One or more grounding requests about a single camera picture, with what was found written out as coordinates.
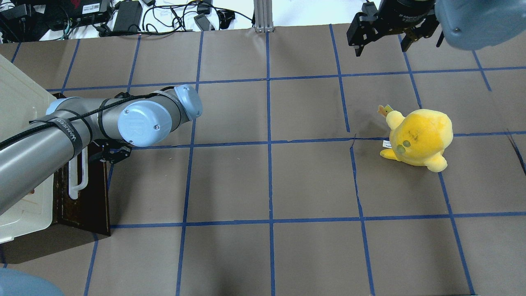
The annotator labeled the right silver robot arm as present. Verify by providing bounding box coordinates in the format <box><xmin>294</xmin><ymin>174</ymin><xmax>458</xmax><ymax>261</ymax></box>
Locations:
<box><xmin>347</xmin><ymin>0</ymin><xmax>526</xmax><ymax>57</ymax></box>

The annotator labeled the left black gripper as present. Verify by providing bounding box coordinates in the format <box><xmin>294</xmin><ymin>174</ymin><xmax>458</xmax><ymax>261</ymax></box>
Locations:
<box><xmin>88</xmin><ymin>140</ymin><xmax>132</xmax><ymax>164</ymax></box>

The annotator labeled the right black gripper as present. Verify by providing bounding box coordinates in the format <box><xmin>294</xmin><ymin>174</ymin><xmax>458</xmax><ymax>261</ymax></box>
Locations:
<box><xmin>347</xmin><ymin>0</ymin><xmax>439</xmax><ymax>57</ymax></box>

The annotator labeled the yellow plush toy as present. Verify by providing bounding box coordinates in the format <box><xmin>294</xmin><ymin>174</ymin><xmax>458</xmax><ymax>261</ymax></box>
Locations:
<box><xmin>378</xmin><ymin>105</ymin><xmax>454</xmax><ymax>173</ymax></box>

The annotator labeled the aluminium frame post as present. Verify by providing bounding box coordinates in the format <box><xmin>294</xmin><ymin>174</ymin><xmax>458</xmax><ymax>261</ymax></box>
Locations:
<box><xmin>253</xmin><ymin>0</ymin><xmax>275</xmax><ymax>32</ymax></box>

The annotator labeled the black power adapter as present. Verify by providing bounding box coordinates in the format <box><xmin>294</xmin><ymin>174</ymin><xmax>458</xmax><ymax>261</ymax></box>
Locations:
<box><xmin>112</xmin><ymin>0</ymin><xmax>143</xmax><ymax>34</ymax></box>

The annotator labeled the cream plastic storage box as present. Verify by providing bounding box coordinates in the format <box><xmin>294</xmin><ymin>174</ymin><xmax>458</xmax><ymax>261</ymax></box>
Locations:
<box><xmin>0</xmin><ymin>56</ymin><xmax>54</xmax><ymax>244</ymax></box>

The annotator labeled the white plastic drawer handle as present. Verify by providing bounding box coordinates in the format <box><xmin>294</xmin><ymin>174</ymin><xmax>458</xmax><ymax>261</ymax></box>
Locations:
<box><xmin>68</xmin><ymin>147</ymin><xmax>89</xmax><ymax>200</ymax></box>

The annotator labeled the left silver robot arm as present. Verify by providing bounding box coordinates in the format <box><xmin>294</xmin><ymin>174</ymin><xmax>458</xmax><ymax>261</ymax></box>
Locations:
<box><xmin>0</xmin><ymin>85</ymin><xmax>203</xmax><ymax>264</ymax></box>

